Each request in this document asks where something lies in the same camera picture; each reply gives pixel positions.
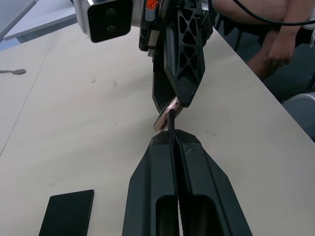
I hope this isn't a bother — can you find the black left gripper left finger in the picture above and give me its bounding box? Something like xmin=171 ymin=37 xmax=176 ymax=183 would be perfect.
xmin=122 ymin=131 xmax=182 ymax=236

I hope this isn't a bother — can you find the grey chair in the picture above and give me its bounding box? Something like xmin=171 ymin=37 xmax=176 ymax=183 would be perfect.
xmin=281 ymin=91 xmax=315 ymax=144

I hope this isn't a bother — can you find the black flat watch stand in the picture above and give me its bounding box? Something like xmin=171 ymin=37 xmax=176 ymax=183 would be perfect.
xmin=38 ymin=189 xmax=95 ymax=236

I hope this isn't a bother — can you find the rose gold watch body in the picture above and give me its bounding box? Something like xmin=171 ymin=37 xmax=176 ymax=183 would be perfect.
xmin=152 ymin=96 xmax=184 ymax=133

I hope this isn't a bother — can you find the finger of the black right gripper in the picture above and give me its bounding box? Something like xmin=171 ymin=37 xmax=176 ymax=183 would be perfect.
xmin=163 ymin=0 xmax=206 ymax=108
xmin=152 ymin=58 xmax=178 ymax=114

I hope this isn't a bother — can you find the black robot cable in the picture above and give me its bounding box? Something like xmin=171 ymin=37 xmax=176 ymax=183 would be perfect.
xmin=232 ymin=0 xmax=315 ymax=26

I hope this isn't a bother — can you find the person's bare hand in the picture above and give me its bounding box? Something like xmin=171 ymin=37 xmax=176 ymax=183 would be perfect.
xmin=265 ymin=34 xmax=294 ymax=66

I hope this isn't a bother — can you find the grey side table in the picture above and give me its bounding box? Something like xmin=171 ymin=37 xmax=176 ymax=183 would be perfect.
xmin=2 ymin=0 xmax=77 ymax=41

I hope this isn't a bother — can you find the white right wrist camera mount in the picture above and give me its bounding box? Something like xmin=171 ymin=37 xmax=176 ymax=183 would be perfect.
xmin=73 ymin=0 xmax=135 ymax=44

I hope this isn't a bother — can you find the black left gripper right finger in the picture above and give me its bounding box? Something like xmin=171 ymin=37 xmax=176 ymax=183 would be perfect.
xmin=173 ymin=128 xmax=253 ymax=236

